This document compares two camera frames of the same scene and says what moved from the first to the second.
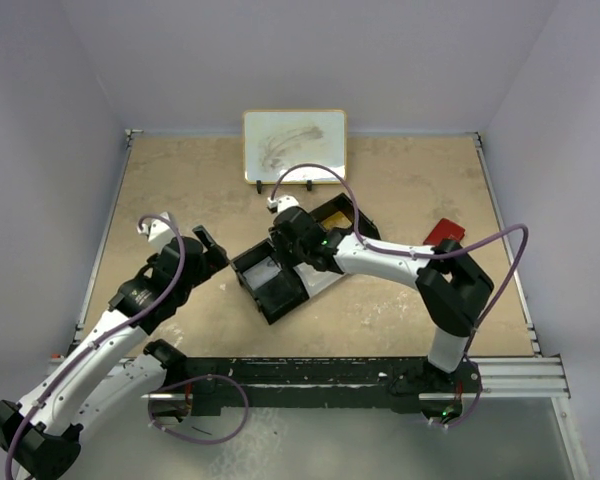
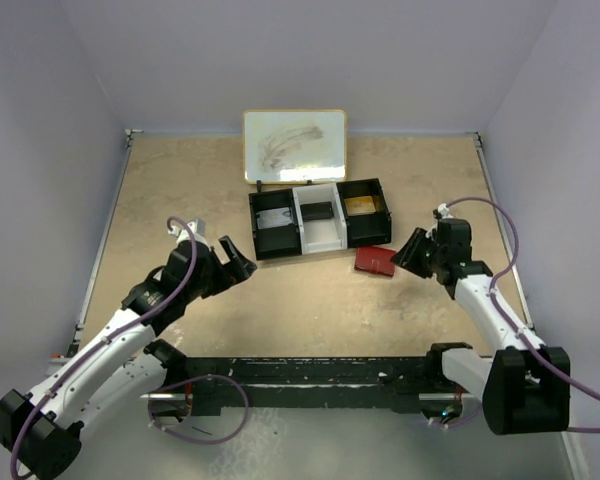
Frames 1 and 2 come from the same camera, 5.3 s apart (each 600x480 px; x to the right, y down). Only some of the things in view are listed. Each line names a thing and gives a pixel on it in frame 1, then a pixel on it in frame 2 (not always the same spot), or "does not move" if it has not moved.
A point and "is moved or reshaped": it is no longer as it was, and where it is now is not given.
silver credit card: [261, 272] → [274, 218]
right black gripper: [279, 241] → [407, 256]
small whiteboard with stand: [275, 140] does not move
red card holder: [444, 229] is moved or reshaped
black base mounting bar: [320, 384] does not move
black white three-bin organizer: [274, 287] → [303, 237]
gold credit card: [336, 220] → [359, 206]
